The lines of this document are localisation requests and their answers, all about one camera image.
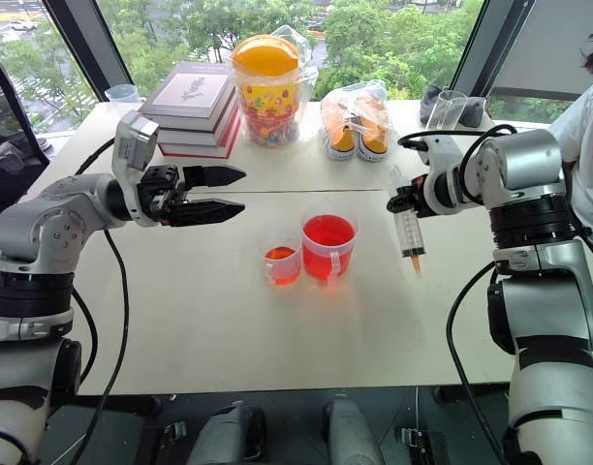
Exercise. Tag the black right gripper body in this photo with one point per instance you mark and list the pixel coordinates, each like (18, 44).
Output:
(421, 196)

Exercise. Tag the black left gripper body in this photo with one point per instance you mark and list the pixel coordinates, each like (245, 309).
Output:
(158, 194)

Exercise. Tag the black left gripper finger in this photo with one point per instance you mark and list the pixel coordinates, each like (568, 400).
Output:
(214, 176)
(209, 211)

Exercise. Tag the clear plastic syringe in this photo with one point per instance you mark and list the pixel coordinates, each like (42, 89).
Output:
(412, 232)

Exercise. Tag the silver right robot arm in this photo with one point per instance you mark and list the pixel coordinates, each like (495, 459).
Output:
(524, 160)

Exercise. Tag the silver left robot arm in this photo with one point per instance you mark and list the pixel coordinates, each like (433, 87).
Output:
(35, 227)

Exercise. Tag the large clear cup red liquid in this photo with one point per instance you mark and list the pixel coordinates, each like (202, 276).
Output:
(328, 247)

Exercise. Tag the small clear cup red liquid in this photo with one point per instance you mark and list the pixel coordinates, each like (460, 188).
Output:
(280, 261)

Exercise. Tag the empty clear measuring cup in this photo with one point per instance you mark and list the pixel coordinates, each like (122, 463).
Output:
(122, 97)

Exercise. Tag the red cover book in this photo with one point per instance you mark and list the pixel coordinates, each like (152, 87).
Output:
(199, 150)

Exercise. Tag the dark cover book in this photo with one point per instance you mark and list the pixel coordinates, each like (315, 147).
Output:
(204, 136)

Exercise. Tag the yellow canvas shoe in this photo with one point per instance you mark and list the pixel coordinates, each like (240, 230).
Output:
(373, 143)
(342, 140)

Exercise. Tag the grey cover book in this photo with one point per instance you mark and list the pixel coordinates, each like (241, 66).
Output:
(190, 92)

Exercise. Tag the tall clear glass beaker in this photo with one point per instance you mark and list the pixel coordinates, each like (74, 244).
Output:
(446, 111)

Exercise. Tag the grey fabric pouch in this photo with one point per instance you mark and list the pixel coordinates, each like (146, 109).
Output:
(475, 112)

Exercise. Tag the candy jar orange lid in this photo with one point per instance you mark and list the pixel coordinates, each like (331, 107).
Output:
(267, 92)

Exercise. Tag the clear plastic shoe bag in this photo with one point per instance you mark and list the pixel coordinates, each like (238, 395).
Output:
(354, 102)

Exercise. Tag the black bag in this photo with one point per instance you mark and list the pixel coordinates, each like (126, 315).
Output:
(10, 164)

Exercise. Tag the person in white shirt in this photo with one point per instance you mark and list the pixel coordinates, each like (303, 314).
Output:
(587, 135)

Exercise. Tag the grey rounded shape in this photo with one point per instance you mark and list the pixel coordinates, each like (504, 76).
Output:
(350, 436)
(228, 436)

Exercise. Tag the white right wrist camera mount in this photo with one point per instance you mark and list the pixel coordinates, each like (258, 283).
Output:
(442, 155)

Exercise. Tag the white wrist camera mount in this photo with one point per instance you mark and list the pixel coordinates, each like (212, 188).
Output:
(132, 140)
(442, 155)

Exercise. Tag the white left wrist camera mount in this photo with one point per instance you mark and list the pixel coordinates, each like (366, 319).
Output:
(132, 140)

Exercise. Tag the black window frame post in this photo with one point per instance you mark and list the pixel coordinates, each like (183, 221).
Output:
(476, 48)
(88, 48)

